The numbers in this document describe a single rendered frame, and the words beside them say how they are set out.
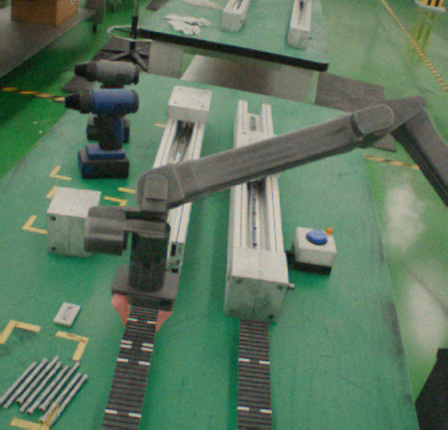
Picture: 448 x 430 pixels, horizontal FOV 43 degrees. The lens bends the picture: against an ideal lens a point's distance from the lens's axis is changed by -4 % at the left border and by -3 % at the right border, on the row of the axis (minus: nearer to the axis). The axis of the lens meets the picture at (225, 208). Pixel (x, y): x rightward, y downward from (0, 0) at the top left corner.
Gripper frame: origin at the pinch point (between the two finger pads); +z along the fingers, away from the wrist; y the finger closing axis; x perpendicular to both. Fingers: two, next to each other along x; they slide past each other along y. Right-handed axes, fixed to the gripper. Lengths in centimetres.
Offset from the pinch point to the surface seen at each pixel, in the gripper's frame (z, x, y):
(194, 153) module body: -6, -55, -3
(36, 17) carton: 53, -376, 144
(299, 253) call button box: -1.7, -25.5, -28.2
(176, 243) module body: -5.2, -17.3, -3.4
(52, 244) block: 0.7, -18.6, 20.8
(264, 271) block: -6.7, -10.8, -19.7
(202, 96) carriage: -10, -84, -3
